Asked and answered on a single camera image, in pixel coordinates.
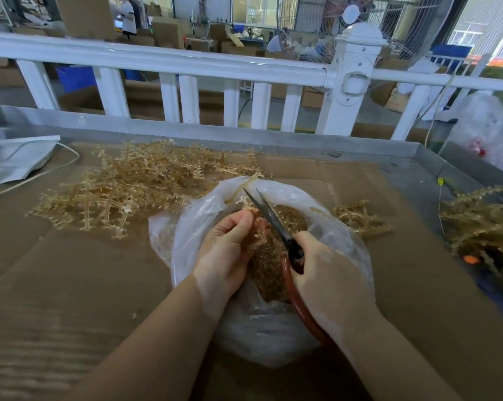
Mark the heap of cut amber pieces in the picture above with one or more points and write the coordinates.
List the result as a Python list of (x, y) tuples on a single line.
[(272, 258)]

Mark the small amber plastic sprue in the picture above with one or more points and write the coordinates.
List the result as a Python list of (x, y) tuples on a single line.
[(360, 219)]

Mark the amber plastic sprue piece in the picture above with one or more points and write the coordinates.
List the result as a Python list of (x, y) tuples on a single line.
[(257, 233)]

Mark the brown cardboard sheet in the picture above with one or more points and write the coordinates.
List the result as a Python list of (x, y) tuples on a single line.
[(109, 288)]

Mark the person's right forearm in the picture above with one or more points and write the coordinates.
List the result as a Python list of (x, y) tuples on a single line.
[(397, 363)]

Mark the white plastic bag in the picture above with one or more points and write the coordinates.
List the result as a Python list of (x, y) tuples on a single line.
[(13, 158)]

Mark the large industrial fan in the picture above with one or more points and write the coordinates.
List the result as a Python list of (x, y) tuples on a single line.
[(360, 20)]

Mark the blue plastic crate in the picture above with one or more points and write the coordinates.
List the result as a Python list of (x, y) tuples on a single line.
[(76, 78)]

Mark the heap of amber sprues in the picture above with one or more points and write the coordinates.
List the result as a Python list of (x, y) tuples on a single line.
[(481, 229)]

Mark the pile of amber plastic sprues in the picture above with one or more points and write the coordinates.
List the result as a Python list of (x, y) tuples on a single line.
[(138, 183)]

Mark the stack of cardboard boxes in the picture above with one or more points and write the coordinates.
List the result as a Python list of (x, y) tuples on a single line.
[(168, 31)]

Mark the crumpled clear plastic bag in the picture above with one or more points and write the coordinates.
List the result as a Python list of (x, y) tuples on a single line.
[(485, 129)]

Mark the person's right thumb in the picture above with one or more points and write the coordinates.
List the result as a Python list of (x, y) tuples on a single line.
[(308, 244)]

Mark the white fence railing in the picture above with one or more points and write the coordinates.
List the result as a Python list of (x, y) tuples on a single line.
[(218, 75)]

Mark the person's right hand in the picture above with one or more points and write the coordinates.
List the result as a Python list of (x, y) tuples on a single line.
[(331, 283)]

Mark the person's left hand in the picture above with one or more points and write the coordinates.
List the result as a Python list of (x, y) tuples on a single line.
[(222, 258)]

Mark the person's left thumb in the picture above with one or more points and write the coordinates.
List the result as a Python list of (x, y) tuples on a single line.
[(244, 240)]

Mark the person's left forearm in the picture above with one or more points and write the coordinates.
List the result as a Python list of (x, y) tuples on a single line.
[(151, 350)]

